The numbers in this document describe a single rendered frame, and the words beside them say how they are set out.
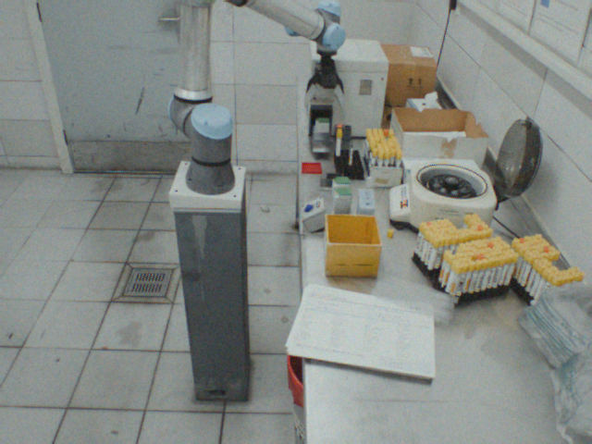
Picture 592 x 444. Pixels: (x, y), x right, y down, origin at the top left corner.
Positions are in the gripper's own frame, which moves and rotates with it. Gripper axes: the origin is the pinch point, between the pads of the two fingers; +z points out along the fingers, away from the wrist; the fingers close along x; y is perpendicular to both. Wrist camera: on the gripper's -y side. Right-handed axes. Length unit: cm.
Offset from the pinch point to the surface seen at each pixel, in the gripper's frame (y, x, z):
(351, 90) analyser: 8.8, -10.1, -3.7
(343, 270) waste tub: -74, -2, 13
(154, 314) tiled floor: 3, 72, 102
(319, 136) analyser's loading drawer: -2.7, 1.2, 9.6
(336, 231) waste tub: -61, 0, 10
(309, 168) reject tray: -17.6, 5.0, 14.7
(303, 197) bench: -36.0, 7.3, 14.8
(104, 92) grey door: 134, 125, 46
